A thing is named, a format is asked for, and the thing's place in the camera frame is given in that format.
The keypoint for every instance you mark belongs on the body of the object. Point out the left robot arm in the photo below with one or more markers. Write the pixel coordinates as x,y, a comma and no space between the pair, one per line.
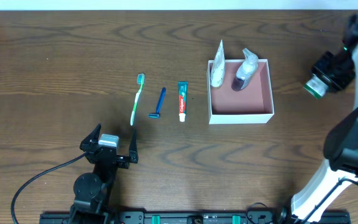
93,189

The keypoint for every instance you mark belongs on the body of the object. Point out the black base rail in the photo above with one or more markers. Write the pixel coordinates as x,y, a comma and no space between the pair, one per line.
253,216

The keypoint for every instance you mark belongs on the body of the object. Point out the green white toothbrush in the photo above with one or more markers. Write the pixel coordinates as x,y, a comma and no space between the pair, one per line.
140,81

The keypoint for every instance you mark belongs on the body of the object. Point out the Colgate toothpaste tube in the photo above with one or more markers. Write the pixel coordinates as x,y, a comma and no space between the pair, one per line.
182,91

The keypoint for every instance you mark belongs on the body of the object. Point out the clear bottle blue liquid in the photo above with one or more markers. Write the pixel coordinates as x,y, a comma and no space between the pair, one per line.
246,71

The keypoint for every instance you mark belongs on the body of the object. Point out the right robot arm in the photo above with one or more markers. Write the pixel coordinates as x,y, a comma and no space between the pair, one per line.
339,169

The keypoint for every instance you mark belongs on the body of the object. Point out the white floral lotion tube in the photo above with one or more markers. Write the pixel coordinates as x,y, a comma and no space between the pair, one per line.
218,69

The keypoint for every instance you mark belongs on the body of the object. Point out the green white soap packet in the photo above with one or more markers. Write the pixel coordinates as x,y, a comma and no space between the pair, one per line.
316,87

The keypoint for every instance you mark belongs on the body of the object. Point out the white box pink interior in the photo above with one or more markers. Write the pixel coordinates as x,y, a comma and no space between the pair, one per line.
252,105

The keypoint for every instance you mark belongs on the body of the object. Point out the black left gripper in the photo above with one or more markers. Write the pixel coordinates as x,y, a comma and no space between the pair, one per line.
110,154

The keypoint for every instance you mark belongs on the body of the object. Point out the blue disposable razor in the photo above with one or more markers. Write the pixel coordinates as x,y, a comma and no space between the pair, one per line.
156,114

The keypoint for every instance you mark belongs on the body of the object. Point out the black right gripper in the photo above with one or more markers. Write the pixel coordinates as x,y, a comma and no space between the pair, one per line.
331,73

